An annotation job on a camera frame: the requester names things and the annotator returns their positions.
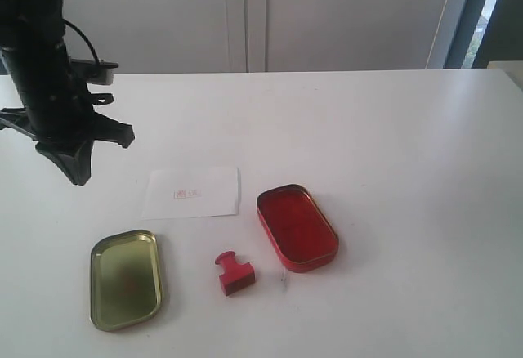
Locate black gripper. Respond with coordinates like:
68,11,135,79
1,38,135,186

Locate white paper card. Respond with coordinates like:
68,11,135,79
141,167,240,220

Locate red plastic stamp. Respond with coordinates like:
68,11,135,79
215,251,256,297

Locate red ink pad tin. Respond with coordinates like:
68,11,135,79
256,184,339,273

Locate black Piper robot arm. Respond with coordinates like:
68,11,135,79
1,0,135,186

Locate white cabinet doors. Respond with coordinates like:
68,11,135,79
64,0,465,73

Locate gold metal tin lid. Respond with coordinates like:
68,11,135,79
89,230,163,332

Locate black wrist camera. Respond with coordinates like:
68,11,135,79
70,59,119,86

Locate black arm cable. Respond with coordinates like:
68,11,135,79
63,17,103,65

